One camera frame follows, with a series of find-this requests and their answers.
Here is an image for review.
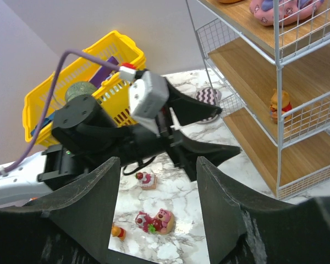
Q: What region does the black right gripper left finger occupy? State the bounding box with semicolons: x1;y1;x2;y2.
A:
0;157;120;263

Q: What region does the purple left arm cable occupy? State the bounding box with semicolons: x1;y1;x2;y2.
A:
0;48;137;179

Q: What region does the strawberry cake toy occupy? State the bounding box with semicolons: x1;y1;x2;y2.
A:
135;172;157;190

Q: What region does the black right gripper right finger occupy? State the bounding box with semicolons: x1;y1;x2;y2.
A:
196;157;330;263

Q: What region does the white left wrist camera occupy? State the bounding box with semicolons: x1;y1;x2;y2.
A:
129;71;169;136

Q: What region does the yellow plastic basket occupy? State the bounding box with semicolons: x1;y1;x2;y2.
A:
23;30;146;147

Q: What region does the white wire wooden shelf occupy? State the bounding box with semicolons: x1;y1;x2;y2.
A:
195;1;330;199

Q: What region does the orange bear toy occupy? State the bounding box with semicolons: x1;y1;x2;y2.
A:
269;88;294;124
111;223;127;241

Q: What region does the purple bunny donut toy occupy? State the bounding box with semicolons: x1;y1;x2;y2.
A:
249;0;324;26

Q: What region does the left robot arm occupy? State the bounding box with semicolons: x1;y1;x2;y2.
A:
0;71;240;205

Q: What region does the green netted melon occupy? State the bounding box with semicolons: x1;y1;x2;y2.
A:
64;81;98;102

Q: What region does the purple wavy striped sponge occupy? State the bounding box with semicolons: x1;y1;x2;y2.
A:
195;87;222;124

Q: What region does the purple box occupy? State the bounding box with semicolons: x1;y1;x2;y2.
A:
89;66;115;88

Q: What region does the blue box in basket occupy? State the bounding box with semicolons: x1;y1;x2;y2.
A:
30;115;53;136

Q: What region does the pink strawberry donut toy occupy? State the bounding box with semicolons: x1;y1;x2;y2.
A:
148;208;175;235

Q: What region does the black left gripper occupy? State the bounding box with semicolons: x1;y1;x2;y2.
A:
118;78;241;182

